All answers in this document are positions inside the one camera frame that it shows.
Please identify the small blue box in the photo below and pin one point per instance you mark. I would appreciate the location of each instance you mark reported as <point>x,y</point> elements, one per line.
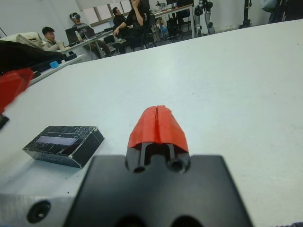
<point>54,65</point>

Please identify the pale blue plastic bag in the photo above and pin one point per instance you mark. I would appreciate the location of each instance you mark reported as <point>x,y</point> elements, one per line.
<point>267,4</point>

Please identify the large black case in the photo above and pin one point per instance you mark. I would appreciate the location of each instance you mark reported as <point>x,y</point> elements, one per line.
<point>294,10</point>

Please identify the black equipment cases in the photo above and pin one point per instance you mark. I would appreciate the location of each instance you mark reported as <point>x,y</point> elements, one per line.
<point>184,2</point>

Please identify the person wearing VR headset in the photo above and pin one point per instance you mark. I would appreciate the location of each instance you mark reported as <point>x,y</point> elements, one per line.
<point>82,27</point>

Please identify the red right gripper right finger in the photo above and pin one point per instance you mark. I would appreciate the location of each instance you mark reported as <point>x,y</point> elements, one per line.
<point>170,127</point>

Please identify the white side table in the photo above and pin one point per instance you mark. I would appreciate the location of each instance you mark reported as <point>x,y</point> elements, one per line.
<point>71,62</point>

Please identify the clear drink bottle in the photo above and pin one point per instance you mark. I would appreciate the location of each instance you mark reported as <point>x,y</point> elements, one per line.
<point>77,36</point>

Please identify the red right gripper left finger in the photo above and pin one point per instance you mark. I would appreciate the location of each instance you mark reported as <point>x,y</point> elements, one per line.
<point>143,127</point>

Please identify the dark open laptop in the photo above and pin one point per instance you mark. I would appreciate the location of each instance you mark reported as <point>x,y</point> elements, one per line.
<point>70,35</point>

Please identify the black jacket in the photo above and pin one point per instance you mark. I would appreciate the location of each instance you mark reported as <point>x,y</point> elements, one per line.
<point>23,56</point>

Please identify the silver humanoid robot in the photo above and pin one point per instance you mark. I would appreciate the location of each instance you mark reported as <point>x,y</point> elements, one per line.
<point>209,19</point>

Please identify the black flat device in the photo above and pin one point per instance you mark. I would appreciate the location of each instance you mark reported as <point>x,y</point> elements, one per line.
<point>70,58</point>

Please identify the seated person in black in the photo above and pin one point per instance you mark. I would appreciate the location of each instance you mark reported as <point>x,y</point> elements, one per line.
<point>118,20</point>

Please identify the folded black chairs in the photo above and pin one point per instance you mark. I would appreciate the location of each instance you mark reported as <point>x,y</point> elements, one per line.
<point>278,11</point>

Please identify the black gantry stand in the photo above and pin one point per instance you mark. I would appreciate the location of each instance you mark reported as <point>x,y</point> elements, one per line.
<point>247,14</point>

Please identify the glossy black box lid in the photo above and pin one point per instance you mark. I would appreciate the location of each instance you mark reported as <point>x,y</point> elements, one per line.
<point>59,142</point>

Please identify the person in beige jacket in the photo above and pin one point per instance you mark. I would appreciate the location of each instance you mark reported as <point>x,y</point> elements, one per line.
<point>48,43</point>

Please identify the person in black turtleneck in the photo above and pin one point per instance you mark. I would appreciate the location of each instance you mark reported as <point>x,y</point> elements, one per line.
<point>135,23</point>

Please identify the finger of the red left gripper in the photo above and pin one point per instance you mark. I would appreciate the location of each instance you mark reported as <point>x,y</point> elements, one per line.
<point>14,87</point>

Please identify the white office desk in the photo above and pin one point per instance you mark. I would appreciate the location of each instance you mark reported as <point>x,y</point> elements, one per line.
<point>175,9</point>

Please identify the black office chair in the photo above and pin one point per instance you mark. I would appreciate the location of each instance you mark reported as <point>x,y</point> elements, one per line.
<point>148,35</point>

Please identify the grey work desk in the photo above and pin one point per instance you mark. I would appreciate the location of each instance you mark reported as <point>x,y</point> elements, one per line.
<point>68,48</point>

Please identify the white paper cup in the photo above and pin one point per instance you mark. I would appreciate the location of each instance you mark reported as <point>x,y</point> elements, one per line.
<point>61,45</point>

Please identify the beige bag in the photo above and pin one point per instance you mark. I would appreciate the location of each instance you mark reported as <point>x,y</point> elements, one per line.
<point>28,39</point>

